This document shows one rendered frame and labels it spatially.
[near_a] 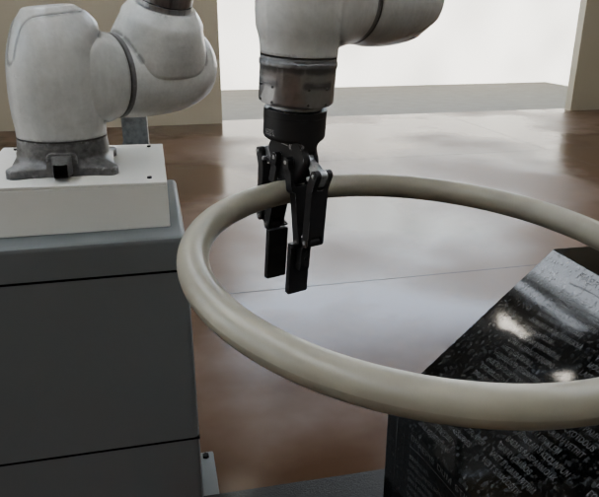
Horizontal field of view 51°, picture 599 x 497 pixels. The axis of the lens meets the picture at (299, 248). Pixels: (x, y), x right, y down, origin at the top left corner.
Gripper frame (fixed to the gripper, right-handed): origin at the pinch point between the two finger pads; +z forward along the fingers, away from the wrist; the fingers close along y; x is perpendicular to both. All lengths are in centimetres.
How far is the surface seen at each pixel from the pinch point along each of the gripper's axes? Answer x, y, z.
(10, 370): -30, -36, 29
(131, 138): 28, -130, 16
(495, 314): 28.3, 13.5, 8.9
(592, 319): 28.2, 27.3, 2.7
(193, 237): -18.8, 11.3, -11.1
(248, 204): -8.2, 3.4, -10.2
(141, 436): -11, -27, 44
